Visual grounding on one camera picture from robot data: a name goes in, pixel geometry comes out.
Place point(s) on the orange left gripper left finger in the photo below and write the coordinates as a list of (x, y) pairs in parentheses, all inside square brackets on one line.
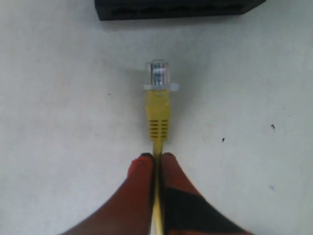
[(129, 210)]

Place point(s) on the black network switch box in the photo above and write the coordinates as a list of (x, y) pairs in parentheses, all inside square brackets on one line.
[(111, 10)]

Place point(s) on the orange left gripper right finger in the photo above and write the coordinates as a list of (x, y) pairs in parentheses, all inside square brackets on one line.
[(186, 211)]

